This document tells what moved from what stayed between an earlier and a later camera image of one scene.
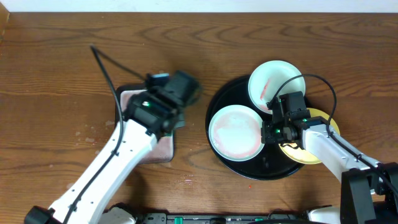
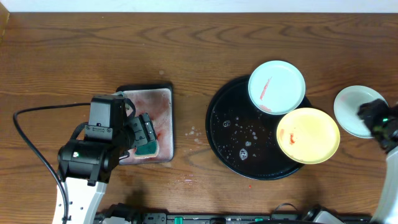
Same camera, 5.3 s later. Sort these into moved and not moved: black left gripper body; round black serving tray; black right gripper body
Moved: black right gripper body; black left gripper body
Not moved: round black serving tray
